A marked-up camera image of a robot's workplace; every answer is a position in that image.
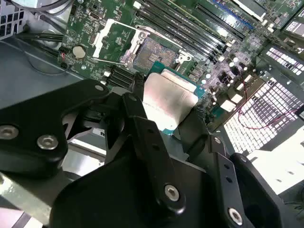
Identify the silver CPU with green rim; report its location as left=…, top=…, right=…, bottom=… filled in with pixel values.
left=142, top=60, right=207, bottom=136

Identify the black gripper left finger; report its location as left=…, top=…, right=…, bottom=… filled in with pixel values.
left=0, top=75, right=188, bottom=215

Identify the silver CPU socket cover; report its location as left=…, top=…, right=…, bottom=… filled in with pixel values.
left=92, top=18, right=146, bottom=60

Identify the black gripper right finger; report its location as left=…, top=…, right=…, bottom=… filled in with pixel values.
left=178, top=106, right=285, bottom=228

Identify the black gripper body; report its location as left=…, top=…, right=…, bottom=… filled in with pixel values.
left=48, top=142, right=229, bottom=228

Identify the silver CPU locking lever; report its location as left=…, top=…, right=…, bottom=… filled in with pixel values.
left=135, top=23, right=182, bottom=52
left=89, top=57, right=128, bottom=66

